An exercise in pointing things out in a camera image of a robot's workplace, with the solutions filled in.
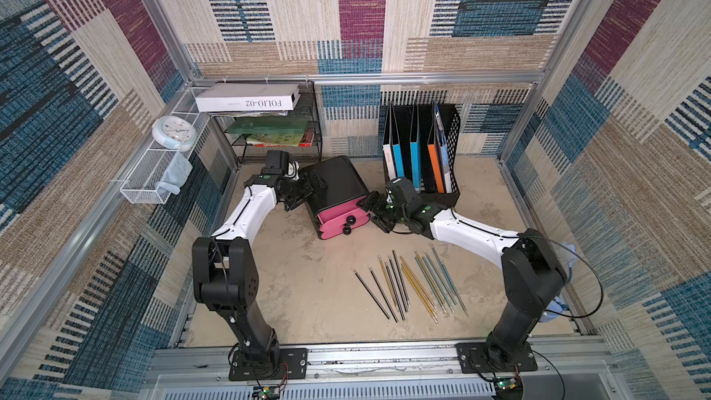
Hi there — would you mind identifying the pink top drawer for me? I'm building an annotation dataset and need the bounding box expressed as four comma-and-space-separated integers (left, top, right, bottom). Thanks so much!
317, 197, 368, 231

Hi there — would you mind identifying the black drawer cabinet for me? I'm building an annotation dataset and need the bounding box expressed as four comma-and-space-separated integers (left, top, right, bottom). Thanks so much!
305, 156, 368, 220

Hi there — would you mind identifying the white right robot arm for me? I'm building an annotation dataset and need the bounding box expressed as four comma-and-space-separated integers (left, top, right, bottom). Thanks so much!
357, 178, 568, 374

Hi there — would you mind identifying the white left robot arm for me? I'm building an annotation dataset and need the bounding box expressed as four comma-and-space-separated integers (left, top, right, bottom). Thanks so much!
192, 150, 327, 381

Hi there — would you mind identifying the black drawer knob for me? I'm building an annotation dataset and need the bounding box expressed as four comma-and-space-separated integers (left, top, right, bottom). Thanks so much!
343, 216, 357, 235

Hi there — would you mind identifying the yellow pencil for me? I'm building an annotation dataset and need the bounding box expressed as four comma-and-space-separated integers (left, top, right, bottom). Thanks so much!
398, 256, 439, 324
378, 256, 400, 309
401, 254, 438, 312

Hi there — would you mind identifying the green pencil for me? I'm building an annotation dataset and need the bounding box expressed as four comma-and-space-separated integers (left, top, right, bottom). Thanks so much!
431, 244, 468, 316
414, 250, 447, 314
424, 252, 455, 313

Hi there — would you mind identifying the green book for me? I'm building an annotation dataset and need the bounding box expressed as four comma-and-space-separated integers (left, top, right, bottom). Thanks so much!
226, 116, 309, 135

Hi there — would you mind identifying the white binder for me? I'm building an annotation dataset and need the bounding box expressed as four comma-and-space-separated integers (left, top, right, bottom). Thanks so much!
383, 106, 397, 180

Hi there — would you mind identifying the black mesh file holder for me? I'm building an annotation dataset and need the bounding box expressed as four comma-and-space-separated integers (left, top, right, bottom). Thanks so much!
381, 102, 460, 207

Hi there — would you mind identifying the orange folder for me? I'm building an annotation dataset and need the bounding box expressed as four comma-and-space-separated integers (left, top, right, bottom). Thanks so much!
427, 127, 445, 194

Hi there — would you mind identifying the teal folder right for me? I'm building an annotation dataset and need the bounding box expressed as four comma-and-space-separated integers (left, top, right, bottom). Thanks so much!
409, 111, 421, 193

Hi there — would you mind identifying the white folio box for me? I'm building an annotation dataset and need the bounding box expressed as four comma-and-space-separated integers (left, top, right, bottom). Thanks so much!
196, 83, 300, 113

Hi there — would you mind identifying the light blue cloth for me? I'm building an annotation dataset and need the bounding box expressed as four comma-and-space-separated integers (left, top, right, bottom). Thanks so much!
155, 153, 193, 197

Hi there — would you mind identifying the white round clock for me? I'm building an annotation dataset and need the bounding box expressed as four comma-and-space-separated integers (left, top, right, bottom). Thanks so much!
151, 115, 197, 152

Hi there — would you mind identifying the black mesh wire shelf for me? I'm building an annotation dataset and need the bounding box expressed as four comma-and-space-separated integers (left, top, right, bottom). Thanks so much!
213, 81, 323, 165

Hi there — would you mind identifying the white wire basket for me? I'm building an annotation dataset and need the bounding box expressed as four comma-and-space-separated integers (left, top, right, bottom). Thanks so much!
120, 112, 208, 205

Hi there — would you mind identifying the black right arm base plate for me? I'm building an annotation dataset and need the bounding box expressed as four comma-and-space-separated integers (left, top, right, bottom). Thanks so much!
455, 342, 538, 374

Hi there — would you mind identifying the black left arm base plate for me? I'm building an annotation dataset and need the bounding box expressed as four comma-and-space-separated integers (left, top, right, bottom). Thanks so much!
228, 346, 308, 381

